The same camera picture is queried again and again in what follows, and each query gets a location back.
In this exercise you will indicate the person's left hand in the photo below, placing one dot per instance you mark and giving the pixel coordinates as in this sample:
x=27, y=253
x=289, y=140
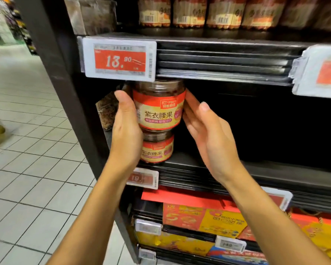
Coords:
x=127, y=140

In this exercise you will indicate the person's right hand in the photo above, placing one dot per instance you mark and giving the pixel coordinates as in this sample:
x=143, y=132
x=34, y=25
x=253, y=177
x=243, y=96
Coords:
x=215, y=143

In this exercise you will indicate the red-label clear nut jar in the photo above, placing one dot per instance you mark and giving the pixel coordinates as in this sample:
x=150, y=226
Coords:
x=159, y=107
x=157, y=149

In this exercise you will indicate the black metal store shelf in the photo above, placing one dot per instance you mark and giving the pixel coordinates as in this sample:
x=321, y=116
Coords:
x=226, y=55

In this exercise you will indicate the person's left forearm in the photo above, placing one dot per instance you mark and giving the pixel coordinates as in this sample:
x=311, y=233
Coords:
x=88, y=218

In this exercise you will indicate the person's right forearm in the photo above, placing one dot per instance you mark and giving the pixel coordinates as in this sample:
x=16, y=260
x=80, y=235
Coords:
x=270, y=223

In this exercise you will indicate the small white price tag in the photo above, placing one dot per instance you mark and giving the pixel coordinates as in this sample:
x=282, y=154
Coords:
x=143, y=178
x=280, y=197
x=147, y=255
x=148, y=226
x=230, y=244

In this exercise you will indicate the yellow gift box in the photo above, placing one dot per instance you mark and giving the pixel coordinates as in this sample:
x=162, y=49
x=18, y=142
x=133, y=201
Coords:
x=223, y=222

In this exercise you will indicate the large white price tag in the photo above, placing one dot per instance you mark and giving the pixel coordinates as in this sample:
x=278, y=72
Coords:
x=320, y=71
x=120, y=59

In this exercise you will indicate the flat yellow box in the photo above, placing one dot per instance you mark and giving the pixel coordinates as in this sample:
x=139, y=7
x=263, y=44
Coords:
x=176, y=244

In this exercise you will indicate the flat blue box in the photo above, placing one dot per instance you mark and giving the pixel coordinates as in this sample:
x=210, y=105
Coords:
x=237, y=256

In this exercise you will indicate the row of brown jars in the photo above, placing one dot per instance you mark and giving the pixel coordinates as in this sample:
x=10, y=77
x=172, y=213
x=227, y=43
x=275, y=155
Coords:
x=226, y=13

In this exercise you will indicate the colourful stocked shelving unit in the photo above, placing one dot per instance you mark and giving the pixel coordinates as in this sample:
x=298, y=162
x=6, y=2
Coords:
x=16, y=24

